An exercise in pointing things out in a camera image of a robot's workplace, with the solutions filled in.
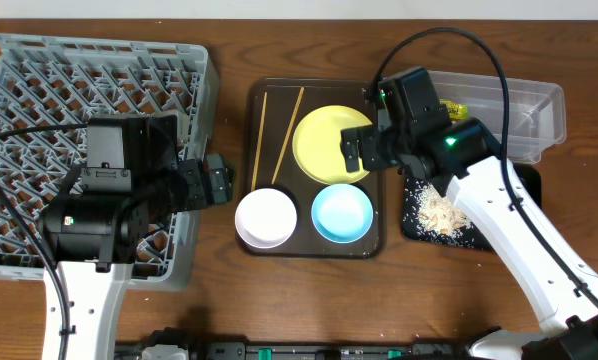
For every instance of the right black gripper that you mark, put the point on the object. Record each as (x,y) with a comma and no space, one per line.
(357,150)

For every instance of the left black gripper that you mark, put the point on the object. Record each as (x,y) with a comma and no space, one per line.
(214,180)

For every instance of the wooden chopstick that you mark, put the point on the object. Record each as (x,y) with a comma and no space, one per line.
(287,134)
(259,142)

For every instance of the yellow round plate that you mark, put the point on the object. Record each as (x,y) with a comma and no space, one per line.
(316,144)

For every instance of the light blue round bowl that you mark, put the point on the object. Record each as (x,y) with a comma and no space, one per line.
(342,213)

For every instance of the rice pile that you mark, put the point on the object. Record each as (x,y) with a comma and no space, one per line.
(441,215)

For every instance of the yellow snack wrapper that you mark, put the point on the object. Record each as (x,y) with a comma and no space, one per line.
(456,111)

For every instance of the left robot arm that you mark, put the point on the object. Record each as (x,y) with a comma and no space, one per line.
(132,178)

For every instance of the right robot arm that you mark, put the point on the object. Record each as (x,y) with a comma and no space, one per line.
(467,165)

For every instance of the white round bowl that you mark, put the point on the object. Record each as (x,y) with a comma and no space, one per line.
(265,218)

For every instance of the dark brown serving tray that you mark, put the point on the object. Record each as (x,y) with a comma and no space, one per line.
(305,241)

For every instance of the black rectangular tray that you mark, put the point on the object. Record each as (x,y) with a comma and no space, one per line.
(414,230)

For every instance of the clear plastic bin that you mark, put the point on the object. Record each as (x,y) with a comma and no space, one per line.
(537,110)

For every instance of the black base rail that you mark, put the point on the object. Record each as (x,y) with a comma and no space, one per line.
(171,343)

